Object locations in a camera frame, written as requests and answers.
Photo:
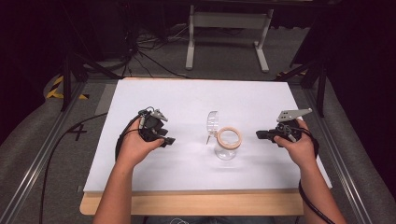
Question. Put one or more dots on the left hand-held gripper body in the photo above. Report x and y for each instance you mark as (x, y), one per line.
(152, 123)

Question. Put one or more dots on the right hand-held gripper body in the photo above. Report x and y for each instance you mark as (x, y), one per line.
(289, 126)

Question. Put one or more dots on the person's right hand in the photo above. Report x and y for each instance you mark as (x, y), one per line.
(300, 149)

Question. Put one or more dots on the person's left hand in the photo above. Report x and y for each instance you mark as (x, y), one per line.
(137, 149)

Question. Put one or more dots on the white table mat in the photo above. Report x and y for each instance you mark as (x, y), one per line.
(193, 102)

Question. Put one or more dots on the black tripod stand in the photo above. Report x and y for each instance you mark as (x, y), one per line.
(67, 81)
(320, 81)

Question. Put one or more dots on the person's dark pants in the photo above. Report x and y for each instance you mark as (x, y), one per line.
(211, 220)

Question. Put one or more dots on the yellow black hazard tape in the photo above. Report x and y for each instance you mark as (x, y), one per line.
(56, 90)

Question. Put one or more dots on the aluminium floor rail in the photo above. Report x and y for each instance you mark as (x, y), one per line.
(339, 161)
(34, 165)

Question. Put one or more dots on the white metal stand frame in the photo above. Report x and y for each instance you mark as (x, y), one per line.
(229, 20)

